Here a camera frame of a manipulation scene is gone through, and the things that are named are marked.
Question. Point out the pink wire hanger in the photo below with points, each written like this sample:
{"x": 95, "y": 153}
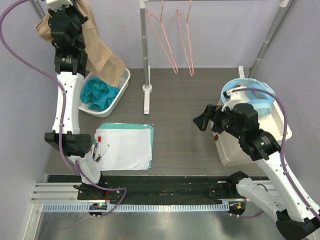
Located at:
{"x": 184, "y": 33}
{"x": 157, "y": 24}

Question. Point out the white paper sheets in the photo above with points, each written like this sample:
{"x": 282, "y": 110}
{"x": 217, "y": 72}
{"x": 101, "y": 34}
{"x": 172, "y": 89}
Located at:
{"x": 125, "y": 147}

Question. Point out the light blue headphones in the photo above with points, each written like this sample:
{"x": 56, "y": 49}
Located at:
{"x": 261, "y": 102}

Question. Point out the beige t shirt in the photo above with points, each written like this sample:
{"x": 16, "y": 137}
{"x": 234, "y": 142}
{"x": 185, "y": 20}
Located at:
{"x": 101, "y": 61}

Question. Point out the left frame metal post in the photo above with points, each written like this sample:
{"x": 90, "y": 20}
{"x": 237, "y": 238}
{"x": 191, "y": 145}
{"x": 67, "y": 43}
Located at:
{"x": 38, "y": 9}

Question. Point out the blue barrel marker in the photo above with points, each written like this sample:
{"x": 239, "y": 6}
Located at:
{"x": 94, "y": 150}

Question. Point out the teal t shirt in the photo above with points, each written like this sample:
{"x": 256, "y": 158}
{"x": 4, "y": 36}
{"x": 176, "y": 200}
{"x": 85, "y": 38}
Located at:
{"x": 98, "y": 94}

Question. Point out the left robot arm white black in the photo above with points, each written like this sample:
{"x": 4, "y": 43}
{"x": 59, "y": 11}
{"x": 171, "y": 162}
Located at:
{"x": 70, "y": 66}

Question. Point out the white perforated plastic basket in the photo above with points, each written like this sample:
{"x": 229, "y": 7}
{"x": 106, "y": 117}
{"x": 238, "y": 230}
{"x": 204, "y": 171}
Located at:
{"x": 123, "y": 84}

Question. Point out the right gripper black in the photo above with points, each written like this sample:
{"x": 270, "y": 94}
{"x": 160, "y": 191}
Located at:
{"x": 202, "y": 120}

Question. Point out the clothes rack metal pole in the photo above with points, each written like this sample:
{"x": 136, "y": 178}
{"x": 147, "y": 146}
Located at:
{"x": 147, "y": 87}

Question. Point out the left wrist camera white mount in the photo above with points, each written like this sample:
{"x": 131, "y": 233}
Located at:
{"x": 58, "y": 4}

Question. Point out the white slotted cable duct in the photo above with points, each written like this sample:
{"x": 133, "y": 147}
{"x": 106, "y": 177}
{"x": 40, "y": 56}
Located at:
{"x": 124, "y": 208}

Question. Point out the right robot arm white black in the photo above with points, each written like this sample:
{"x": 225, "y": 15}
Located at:
{"x": 295, "y": 214}

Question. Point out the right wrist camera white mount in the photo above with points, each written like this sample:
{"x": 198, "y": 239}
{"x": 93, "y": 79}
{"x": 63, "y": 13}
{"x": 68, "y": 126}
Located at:
{"x": 236, "y": 96}

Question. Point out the right rack metal pole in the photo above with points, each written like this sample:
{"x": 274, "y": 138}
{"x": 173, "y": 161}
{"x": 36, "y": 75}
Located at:
{"x": 283, "y": 10}

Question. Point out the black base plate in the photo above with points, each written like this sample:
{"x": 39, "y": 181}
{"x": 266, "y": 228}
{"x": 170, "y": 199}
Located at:
{"x": 161, "y": 190}

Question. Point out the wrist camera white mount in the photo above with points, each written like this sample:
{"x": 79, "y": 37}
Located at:
{"x": 58, "y": 4}
{"x": 236, "y": 96}

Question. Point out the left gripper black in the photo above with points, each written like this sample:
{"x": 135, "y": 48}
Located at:
{"x": 73, "y": 9}

